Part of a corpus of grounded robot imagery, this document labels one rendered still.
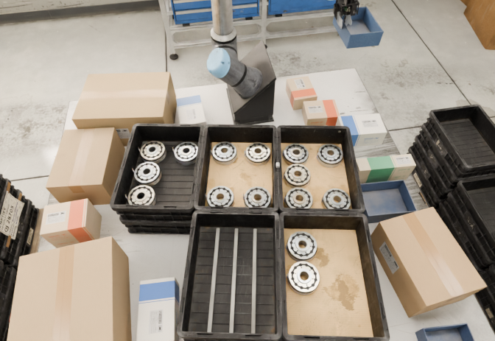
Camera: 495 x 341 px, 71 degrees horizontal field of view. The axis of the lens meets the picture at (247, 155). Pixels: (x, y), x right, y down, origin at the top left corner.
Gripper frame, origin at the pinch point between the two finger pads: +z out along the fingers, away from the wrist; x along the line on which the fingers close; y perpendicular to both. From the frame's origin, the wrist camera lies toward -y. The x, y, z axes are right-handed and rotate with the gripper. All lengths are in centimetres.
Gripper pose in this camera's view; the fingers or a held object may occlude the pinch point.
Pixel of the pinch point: (342, 24)
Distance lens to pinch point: 169.9
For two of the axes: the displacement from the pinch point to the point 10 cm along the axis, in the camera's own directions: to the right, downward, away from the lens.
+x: 9.8, -1.8, -0.3
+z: 1.3, 5.8, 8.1
